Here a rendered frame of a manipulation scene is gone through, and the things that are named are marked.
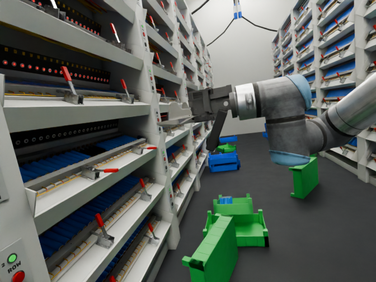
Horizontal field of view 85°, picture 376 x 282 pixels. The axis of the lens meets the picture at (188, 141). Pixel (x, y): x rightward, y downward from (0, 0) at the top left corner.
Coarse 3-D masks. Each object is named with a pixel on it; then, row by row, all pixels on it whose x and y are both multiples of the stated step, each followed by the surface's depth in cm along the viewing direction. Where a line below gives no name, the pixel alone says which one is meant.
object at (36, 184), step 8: (128, 144) 78; (136, 144) 83; (104, 152) 65; (112, 152) 66; (120, 152) 72; (88, 160) 57; (96, 160) 59; (104, 160) 63; (112, 160) 64; (64, 168) 49; (72, 168) 50; (80, 168) 53; (48, 176) 44; (56, 176) 45; (64, 176) 48; (24, 184) 40; (32, 184) 40; (40, 184) 42; (48, 184) 44
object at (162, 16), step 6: (144, 0) 114; (150, 0) 107; (144, 6) 123; (150, 6) 121; (156, 6) 115; (162, 6) 133; (150, 12) 131; (156, 12) 128; (162, 12) 125; (150, 18) 144; (156, 18) 141; (162, 18) 127; (168, 18) 136; (174, 18) 148; (150, 24) 146; (162, 24) 150; (168, 24) 138; (174, 24) 149
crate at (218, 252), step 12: (216, 216) 89; (228, 216) 87; (216, 228) 80; (228, 228) 81; (204, 240) 74; (216, 240) 73; (228, 240) 80; (204, 252) 67; (216, 252) 70; (228, 252) 80; (192, 264) 64; (204, 264) 62; (216, 264) 69; (228, 264) 79; (192, 276) 65; (204, 276) 62; (216, 276) 69; (228, 276) 79
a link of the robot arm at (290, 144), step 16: (272, 128) 50; (288, 128) 48; (304, 128) 48; (272, 144) 51; (288, 144) 48; (304, 144) 48; (320, 144) 50; (272, 160) 52; (288, 160) 49; (304, 160) 48
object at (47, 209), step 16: (112, 128) 89; (128, 128) 95; (48, 144) 58; (128, 160) 70; (144, 160) 81; (112, 176) 59; (32, 192) 34; (48, 192) 43; (64, 192) 44; (80, 192) 46; (96, 192) 53; (32, 208) 35; (48, 208) 38; (64, 208) 42; (48, 224) 39
